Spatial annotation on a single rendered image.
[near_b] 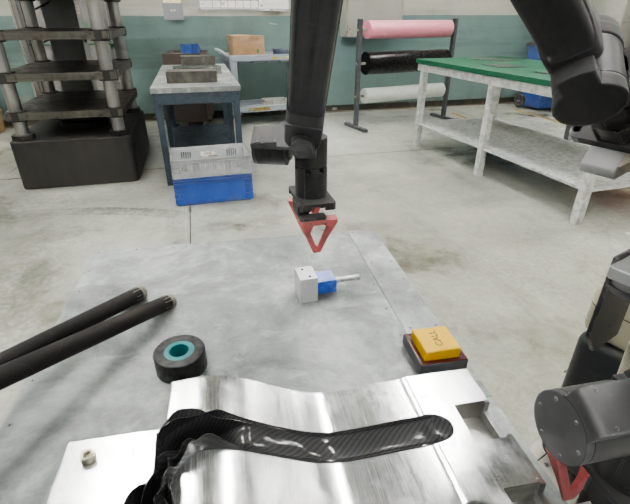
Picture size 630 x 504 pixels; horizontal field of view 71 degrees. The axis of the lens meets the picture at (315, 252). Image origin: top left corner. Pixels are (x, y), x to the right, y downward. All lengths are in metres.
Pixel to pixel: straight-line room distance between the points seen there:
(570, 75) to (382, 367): 0.48
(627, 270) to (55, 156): 4.12
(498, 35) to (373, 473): 7.82
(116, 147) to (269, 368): 3.61
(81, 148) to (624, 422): 4.14
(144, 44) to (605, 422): 6.58
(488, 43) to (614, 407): 7.74
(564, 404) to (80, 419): 0.61
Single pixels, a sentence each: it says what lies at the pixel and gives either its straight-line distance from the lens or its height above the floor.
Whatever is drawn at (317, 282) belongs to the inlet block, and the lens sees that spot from 0.87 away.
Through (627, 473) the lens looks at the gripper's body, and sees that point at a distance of 0.50.
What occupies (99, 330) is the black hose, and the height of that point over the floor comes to 0.86.
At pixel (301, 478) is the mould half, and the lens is 0.49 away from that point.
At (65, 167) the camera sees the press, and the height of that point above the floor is 0.17.
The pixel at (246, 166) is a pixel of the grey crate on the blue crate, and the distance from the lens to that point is 3.53.
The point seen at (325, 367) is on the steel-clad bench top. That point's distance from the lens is 0.74.
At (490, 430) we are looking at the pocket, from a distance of 0.61.
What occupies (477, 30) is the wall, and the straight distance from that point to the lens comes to 7.91.
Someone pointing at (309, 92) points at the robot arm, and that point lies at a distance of 0.63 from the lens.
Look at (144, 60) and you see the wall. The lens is 6.73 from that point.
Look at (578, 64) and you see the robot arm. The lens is 0.59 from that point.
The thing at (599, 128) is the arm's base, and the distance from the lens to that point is 0.71.
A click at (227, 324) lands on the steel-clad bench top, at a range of 0.84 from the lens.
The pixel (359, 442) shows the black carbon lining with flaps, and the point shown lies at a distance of 0.55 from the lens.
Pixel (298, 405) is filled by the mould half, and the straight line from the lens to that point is 0.56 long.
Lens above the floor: 1.30
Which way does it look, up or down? 28 degrees down
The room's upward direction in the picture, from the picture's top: straight up
